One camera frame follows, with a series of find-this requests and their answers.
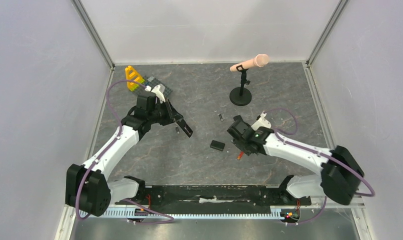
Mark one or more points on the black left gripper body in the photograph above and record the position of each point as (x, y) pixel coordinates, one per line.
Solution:
(163, 114)

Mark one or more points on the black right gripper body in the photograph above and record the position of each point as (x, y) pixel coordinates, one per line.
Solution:
(237, 133)

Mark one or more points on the black orange AAA battery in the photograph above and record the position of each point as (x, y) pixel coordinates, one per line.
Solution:
(240, 155)

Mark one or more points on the black remote with buttons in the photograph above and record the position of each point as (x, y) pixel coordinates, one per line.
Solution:
(185, 127)

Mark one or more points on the black battery cover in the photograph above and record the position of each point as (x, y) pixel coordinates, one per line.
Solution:
(217, 145)

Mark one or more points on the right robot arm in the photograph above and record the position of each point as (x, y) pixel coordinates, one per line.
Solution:
(336, 173)

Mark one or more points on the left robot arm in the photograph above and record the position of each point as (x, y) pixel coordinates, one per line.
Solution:
(87, 188)

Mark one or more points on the grey studded baseplate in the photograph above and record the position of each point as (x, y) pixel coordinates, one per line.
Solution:
(152, 83)

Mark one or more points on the black microphone stand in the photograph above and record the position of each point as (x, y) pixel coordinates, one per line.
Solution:
(241, 96)

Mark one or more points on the yellow toy ladder block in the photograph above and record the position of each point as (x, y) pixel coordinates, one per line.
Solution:
(134, 79)

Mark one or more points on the pink microphone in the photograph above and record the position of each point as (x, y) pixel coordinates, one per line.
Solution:
(258, 61)

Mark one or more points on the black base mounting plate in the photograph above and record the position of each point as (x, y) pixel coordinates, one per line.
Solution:
(216, 199)

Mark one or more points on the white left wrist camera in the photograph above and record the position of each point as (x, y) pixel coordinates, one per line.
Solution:
(158, 90)

